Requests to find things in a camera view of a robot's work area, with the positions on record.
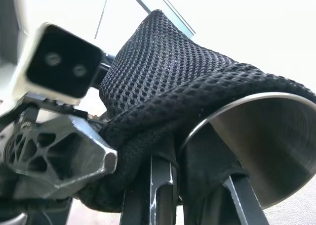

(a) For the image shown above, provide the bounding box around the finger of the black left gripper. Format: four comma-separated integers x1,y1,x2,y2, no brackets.
4,108,118,198

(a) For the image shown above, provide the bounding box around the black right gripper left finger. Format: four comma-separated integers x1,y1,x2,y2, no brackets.
122,155,179,225

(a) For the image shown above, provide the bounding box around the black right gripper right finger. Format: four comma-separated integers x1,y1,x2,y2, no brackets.
212,175,270,225

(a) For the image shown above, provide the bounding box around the metal cup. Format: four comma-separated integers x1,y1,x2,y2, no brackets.
179,91,316,210

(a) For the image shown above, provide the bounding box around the black mesh drawstring pouch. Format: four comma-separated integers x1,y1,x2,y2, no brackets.
0,9,316,214

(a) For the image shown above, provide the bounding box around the thin dark ceiling line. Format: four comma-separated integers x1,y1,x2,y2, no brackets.
94,0,111,40

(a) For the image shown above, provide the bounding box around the grey ceiling beam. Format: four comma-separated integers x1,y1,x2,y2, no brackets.
125,0,197,36

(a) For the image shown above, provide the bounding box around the white camera module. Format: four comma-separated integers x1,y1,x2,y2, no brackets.
0,22,103,117

